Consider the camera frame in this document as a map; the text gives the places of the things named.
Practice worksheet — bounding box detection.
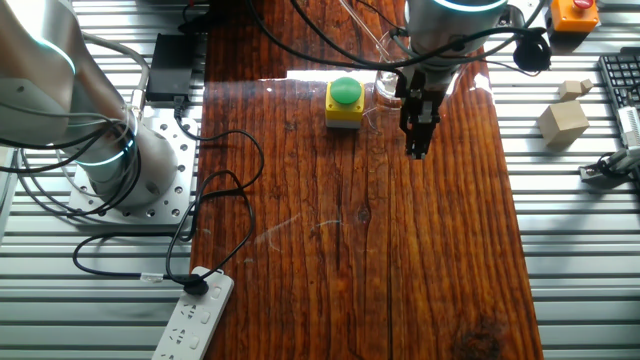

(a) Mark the clear glass beaker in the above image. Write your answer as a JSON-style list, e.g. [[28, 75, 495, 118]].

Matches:
[[372, 29, 416, 110]]

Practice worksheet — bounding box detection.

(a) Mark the grey metal clamp bracket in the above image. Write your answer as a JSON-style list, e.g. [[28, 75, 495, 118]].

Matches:
[[578, 147, 640, 190]]

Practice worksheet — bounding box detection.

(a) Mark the silver depth camera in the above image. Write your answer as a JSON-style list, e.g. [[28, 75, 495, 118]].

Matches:
[[617, 104, 640, 150]]

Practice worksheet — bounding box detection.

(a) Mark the perforated aluminium base plate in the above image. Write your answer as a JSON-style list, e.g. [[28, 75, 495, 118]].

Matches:
[[66, 117, 200, 225]]

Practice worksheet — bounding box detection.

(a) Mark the black power adapter brick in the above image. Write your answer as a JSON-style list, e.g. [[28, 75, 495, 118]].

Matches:
[[145, 32, 194, 104]]

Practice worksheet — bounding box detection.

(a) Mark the white power strip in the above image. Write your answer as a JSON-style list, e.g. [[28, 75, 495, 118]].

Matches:
[[151, 265, 236, 360]]

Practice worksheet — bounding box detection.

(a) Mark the small wooden cube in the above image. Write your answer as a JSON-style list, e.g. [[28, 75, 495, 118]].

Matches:
[[558, 79, 584, 103]]

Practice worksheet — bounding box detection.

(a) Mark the black keyboard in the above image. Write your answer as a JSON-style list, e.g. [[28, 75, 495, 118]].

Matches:
[[598, 47, 640, 109]]

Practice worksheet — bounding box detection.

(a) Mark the black power cord with plug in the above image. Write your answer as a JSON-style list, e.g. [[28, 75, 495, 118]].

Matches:
[[72, 102, 266, 297]]

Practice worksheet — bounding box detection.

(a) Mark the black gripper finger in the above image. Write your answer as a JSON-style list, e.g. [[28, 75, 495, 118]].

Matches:
[[418, 118, 436, 161], [402, 119, 420, 160]]

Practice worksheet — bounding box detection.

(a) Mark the thick grey robot cable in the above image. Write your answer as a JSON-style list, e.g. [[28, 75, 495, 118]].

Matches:
[[79, 32, 152, 110]]

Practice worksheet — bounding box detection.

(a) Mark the orange box red stop button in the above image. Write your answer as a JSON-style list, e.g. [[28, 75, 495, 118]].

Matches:
[[549, 0, 601, 34]]

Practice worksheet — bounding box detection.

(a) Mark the silver metal bracket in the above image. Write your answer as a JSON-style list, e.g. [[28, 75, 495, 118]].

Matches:
[[507, 0, 549, 31]]

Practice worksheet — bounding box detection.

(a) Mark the yellow box green push button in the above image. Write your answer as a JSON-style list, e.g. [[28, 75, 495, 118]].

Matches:
[[324, 76, 367, 131]]

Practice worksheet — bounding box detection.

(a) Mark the large wooden cube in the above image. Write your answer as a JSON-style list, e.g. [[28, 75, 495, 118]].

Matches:
[[537, 99, 591, 149]]

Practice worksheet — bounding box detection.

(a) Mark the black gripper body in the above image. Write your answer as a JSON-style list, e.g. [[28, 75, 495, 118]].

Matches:
[[394, 64, 454, 127]]

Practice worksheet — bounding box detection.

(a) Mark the black adapter output cable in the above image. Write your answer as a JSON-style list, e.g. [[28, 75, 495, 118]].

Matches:
[[179, 0, 211, 36]]

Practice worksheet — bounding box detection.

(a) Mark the black wrist cable bundle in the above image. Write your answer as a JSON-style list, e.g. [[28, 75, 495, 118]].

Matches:
[[244, 0, 554, 74]]

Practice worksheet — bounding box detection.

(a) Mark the clear glass stirring rod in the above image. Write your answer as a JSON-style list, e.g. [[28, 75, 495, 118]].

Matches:
[[339, 0, 392, 59]]

